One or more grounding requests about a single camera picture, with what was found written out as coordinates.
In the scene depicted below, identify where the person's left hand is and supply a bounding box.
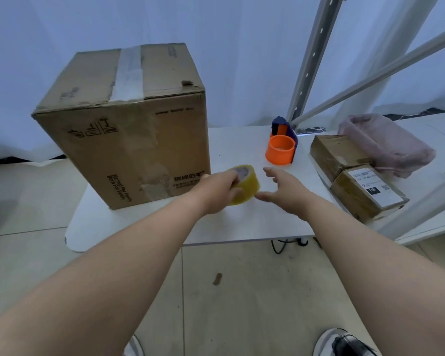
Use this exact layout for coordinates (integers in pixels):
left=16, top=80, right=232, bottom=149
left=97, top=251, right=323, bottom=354
left=196, top=170, right=243, bottom=216

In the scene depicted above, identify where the person's right hand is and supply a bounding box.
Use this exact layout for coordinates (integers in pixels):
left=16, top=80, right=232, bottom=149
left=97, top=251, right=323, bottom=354
left=254, top=166, right=315, bottom=222

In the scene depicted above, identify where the yellow clear tape roll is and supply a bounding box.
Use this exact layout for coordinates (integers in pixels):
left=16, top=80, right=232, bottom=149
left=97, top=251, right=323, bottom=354
left=227, top=164, right=261, bottom=206

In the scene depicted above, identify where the person's left forearm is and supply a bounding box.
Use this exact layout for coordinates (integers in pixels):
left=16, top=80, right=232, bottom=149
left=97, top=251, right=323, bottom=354
left=0, top=198, right=210, bottom=356

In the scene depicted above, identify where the person's right forearm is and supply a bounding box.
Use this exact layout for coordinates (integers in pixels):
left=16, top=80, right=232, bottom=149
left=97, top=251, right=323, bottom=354
left=303, top=199, right=445, bottom=356

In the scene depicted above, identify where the orange and blue tape dispenser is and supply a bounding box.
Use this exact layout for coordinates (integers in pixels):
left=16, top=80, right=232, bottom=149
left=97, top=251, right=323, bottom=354
left=265, top=116, right=299, bottom=166

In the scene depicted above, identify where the small plain cardboard parcel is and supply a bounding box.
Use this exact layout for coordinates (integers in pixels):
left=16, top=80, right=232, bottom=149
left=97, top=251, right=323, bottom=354
left=310, top=135, right=374, bottom=183

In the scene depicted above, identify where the small cardboard parcel white label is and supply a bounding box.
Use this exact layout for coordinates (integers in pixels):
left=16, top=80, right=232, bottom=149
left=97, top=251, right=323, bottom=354
left=330, top=165, right=410, bottom=224

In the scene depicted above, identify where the large brown cardboard box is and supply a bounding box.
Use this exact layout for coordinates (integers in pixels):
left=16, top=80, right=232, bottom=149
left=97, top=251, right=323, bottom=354
left=31, top=43, right=211, bottom=210

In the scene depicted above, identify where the pink plastic mailer bag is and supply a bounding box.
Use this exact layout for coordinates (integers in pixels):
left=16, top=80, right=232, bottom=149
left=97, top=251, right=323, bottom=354
left=337, top=113, right=437, bottom=179

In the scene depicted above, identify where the person's right shoe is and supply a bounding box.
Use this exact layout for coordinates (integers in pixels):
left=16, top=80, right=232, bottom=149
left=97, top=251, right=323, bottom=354
left=313, top=328, right=379, bottom=356

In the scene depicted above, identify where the person's shoe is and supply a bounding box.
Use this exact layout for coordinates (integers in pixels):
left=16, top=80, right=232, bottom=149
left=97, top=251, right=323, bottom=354
left=123, top=334, right=145, bottom=356
left=313, top=328, right=379, bottom=356

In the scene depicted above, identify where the person's left shoe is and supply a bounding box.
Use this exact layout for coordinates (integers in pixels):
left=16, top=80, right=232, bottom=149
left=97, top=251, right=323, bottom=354
left=123, top=334, right=145, bottom=356

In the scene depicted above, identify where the white curtain backdrop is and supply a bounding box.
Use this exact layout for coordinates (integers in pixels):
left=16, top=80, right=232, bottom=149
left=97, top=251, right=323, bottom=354
left=0, top=0, right=445, bottom=164

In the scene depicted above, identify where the black cable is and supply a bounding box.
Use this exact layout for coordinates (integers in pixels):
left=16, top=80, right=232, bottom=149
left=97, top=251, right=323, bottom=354
left=269, top=237, right=309, bottom=255

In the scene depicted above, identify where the grey metal shelf frame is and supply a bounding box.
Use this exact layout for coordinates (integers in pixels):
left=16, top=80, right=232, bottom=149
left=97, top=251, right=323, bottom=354
left=286, top=0, right=445, bottom=242

